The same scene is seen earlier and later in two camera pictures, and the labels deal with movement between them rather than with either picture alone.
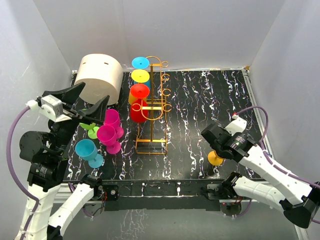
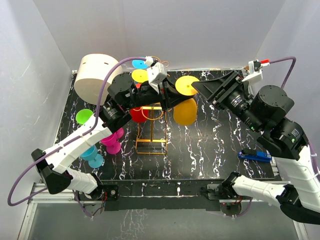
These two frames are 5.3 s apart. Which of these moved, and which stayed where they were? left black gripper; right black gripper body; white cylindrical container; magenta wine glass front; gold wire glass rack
Moved: left black gripper; right black gripper body
Stayed: gold wire glass rack; magenta wine glass front; white cylindrical container
